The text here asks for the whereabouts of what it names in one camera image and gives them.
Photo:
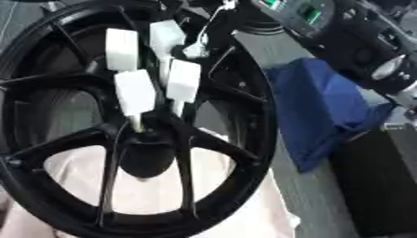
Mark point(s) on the blue fabric bag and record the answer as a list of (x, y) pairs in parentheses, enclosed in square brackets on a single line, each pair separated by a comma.
[(326, 108)]

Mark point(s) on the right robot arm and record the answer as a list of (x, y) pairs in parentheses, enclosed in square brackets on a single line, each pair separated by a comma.
[(347, 40)]

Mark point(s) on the black spoked wheel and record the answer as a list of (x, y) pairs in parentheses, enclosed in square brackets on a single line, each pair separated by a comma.
[(239, 173)]

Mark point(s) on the black box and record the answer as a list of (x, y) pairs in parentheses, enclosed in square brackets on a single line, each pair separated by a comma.
[(377, 182)]

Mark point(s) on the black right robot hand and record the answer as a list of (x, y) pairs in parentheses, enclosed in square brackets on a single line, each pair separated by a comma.
[(217, 37)]

